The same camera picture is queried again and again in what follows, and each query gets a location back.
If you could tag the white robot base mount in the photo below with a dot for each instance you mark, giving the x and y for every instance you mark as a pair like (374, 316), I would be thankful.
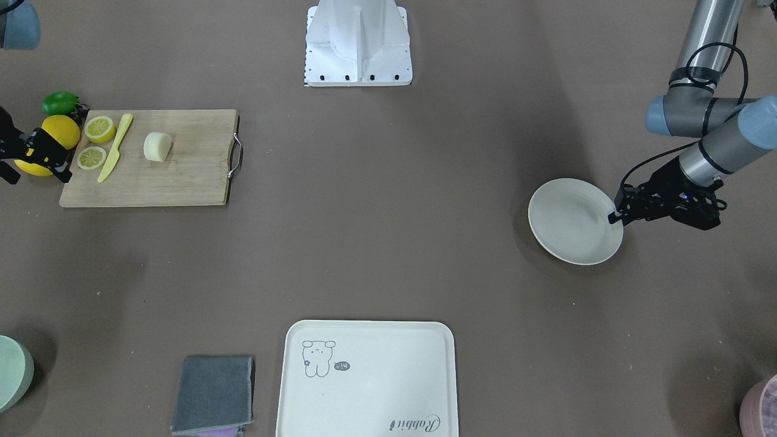
(357, 44)

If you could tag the mint green bowl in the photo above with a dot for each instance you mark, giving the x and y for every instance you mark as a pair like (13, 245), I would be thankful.
(17, 369)

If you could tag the pink bucket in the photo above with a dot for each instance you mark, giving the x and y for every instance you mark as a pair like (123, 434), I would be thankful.
(758, 409)

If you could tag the whole lemon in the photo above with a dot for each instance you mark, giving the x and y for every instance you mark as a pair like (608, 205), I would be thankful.
(33, 169)
(63, 129)

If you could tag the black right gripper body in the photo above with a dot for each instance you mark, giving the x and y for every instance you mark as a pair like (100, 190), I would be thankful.
(31, 147)

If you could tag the lower lemon slice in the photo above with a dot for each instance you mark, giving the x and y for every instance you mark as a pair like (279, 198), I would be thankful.
(91, 158)

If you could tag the green lime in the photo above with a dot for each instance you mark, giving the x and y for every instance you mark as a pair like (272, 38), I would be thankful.
(60, 103)

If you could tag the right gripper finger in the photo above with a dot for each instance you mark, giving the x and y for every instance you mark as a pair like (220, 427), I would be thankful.
(50, 154)

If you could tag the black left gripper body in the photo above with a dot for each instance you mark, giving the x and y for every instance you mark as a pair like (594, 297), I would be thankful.
(666, 180)

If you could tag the lower whole lemon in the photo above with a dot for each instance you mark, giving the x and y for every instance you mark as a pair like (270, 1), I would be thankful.
(33, 169)

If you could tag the dark cherries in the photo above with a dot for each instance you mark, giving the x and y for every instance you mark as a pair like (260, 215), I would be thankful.
(80, 111)

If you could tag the lemon slice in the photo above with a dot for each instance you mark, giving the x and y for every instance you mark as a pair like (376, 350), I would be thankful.
(91, 158)
(100, 129)

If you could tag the upper lemon slice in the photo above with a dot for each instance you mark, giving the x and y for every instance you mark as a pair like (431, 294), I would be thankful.
(100, 129)

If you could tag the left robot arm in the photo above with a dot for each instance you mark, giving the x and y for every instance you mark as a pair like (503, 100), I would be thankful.
(727, 133)

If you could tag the white steamed bun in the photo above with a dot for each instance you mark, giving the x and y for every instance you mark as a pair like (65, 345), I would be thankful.
(156, 146)

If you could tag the upper whole lemon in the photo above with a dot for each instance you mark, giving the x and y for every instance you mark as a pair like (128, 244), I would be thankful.
(63, 129)

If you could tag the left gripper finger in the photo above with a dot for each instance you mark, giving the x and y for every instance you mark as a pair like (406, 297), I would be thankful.
(628, 206)

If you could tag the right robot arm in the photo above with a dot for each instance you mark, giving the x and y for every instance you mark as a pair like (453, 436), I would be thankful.
(21, 31)

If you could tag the wooden cutting board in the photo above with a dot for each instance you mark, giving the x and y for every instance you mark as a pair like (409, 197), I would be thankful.
(195, 172)

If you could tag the beige round plate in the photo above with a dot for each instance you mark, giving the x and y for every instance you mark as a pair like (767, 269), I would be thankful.
(569, 219)

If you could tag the cream rabbit tray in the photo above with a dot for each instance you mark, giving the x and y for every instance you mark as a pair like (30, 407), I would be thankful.
(368, 378)

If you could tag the grey folded cloth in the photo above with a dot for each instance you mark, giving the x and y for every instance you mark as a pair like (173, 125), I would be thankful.
(215, 396)

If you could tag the yellow plastic knife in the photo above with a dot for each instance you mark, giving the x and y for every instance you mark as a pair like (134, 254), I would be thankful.
(114, 154)

